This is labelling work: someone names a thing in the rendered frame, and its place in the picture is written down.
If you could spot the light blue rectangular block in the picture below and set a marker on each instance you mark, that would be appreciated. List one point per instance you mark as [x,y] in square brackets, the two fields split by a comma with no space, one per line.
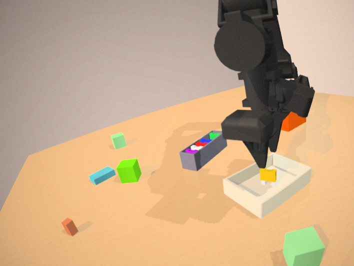
[102,175]

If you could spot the yellow blade fuse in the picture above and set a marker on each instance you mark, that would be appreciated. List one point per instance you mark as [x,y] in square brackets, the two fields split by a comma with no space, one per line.
[268,175]

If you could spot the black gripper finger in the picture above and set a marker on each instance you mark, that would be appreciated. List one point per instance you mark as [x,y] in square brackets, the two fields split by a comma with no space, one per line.
[278,120]
[259,151]

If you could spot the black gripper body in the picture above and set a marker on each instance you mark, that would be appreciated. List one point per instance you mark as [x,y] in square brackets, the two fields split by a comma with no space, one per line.
[255,125]

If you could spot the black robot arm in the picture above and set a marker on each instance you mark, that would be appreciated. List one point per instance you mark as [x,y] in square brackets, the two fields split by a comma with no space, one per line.
[250,36]

